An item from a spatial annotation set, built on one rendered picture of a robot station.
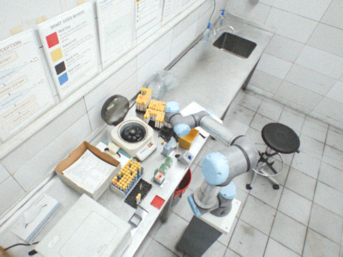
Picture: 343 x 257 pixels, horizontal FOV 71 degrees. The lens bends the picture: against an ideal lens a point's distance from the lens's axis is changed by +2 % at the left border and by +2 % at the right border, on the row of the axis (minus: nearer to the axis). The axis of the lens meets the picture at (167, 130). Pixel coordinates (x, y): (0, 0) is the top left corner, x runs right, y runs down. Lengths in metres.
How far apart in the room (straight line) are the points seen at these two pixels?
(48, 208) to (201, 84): 1.53
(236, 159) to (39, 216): 1.07
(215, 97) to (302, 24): 1.52
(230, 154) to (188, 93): 1.26
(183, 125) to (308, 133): 2.58
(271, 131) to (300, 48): 1.32
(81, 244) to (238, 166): 0.71
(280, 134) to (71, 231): 1.89
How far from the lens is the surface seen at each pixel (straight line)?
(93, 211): 1.18
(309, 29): 3.29
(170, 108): 1.24
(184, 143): 1.66
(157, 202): 1.50
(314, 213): 2.97
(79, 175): 1.55
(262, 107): 3.60
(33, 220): 1.52
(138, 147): 1.55
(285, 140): 2.38
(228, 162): 0.90
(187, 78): 2.25
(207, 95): 2.13
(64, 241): 1.17
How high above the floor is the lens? 2.27
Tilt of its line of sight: 51 degrees down
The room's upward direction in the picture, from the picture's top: 9 degrees clockwise
